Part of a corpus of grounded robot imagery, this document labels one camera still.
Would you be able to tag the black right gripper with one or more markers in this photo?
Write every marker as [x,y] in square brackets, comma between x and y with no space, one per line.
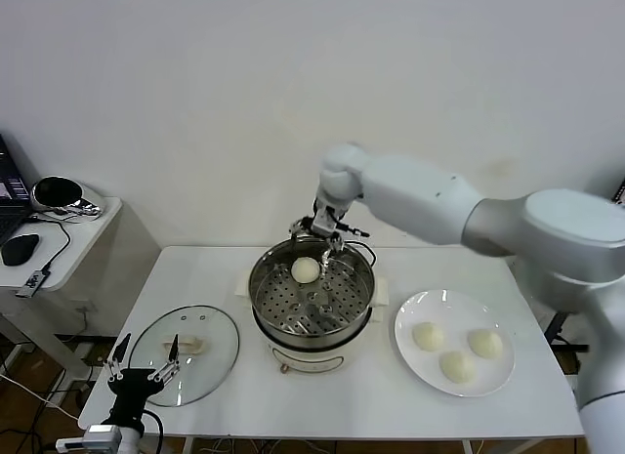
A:
[328,217]

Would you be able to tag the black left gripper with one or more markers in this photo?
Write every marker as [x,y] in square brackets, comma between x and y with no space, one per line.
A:
[132,385]

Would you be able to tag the white steamed baozi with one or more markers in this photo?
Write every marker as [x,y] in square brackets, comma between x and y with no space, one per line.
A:
[457,367]
[485,344]
[305,271]
[428,336]

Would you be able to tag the glass pot lid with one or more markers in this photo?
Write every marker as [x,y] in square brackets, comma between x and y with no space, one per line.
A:
[205,376]

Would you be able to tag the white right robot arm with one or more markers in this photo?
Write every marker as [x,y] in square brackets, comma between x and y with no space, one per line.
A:
[415,195]

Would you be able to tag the stainless steel steamer basket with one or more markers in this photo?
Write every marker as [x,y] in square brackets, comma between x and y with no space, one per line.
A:
[342,298]

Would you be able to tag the floor power strip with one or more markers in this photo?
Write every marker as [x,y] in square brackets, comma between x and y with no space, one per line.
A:
[93,361]

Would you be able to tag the cream electric cooking pot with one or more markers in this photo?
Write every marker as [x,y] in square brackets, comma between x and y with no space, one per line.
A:
[312,356]

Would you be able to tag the white side table with mouse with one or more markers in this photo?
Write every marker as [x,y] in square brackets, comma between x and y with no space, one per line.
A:
[93,244]

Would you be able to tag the grey usb hub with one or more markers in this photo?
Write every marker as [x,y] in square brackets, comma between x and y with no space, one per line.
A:
[34,280]

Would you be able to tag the white round plate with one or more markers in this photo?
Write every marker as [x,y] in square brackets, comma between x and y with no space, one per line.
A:
[454,312]

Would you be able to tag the black computer mouse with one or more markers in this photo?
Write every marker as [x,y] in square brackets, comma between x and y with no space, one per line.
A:
[20,249]

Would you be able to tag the shiny chrome helmet-like object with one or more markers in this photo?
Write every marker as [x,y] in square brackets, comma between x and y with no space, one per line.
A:
[73,205]

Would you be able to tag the black laptop beside chrome object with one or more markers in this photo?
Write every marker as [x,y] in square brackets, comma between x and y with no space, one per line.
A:
[10,215]

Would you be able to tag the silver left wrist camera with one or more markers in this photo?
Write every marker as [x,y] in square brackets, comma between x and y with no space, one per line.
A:
[100,434]

